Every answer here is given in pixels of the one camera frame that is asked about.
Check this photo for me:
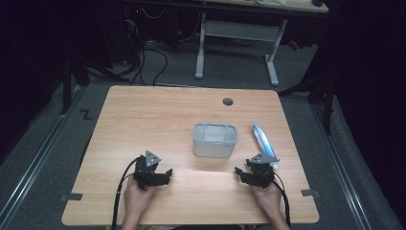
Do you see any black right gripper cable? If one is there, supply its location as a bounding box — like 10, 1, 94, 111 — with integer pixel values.
271, 172, 292, 229

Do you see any black curtain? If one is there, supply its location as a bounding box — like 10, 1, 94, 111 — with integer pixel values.
319, 0, 406, 219
0, 0, 111, 164

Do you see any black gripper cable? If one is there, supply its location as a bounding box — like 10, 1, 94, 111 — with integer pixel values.
271, 172, 292, 229
111, 156, 142, 230

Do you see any grey white toothbrush holder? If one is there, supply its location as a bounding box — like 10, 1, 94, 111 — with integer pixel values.
192, 123, 238, 158

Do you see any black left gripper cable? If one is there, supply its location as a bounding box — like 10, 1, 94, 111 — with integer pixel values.
111, 156, 142, 230

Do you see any person's right hand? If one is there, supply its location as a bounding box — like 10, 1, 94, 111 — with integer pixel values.
250, 184, 284, 219

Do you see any black looped floor cable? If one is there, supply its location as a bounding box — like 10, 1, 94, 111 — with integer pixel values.
145, 47, 169, 87

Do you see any wooden desk with white frame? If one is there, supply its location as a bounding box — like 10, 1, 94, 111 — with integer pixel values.
194, 0, 329, 86

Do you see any bundle of black floor cables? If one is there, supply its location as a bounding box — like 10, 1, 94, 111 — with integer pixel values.
125, 18, 146, 86

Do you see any blue white toothpaste tube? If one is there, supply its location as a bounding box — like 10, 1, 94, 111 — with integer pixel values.
252, 124, 281, 171

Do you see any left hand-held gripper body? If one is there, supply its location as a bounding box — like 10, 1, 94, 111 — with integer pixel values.
133, 149, 165, 192

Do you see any person's left hand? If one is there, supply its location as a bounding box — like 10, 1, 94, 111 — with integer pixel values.
124, 175, 159, 216

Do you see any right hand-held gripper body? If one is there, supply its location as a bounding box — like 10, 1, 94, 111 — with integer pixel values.
245, 152, 281, 190

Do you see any black metal stand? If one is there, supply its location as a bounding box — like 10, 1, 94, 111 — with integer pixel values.
59, 52, 92, 116
277, 73, 337, 136

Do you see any metal floor rail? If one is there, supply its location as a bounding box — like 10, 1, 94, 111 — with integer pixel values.
0, 85, 84, 226
309, 102, 373, 230

